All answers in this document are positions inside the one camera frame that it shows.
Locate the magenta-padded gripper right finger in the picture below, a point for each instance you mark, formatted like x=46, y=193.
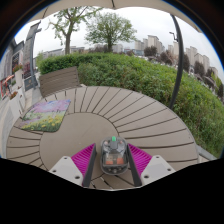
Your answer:
x=156, y=168

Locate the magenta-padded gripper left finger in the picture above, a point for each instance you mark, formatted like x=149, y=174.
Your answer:
x=66, y=168

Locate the transparent grey computer mouse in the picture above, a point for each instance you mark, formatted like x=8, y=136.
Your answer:
x=114, y=156

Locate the flower print mouse pad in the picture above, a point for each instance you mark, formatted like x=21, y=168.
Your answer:
x=46, y=115

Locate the white planter with flowers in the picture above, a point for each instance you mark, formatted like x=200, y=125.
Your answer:
x=16, y=103
x=18, y=78

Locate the brown slatted chair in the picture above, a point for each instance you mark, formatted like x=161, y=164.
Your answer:
x=60, y=81

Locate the green hedge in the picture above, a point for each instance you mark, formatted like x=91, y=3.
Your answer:
x=140, y=76

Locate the dark curved parasol pole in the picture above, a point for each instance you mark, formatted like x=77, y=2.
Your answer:
x=180, y=66

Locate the grey sign pillar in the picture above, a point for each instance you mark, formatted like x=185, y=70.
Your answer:
x=29, y=56

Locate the distant apartment buildings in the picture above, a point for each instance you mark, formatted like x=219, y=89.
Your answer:
x=153, y=41

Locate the thin sparse tree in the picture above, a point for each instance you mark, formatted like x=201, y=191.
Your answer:
x=68, y=40

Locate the leafy round tree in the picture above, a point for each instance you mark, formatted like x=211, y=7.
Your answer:
x=110, y=30

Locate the beige parasol canopy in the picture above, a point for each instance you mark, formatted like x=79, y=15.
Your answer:
x=143, y=3

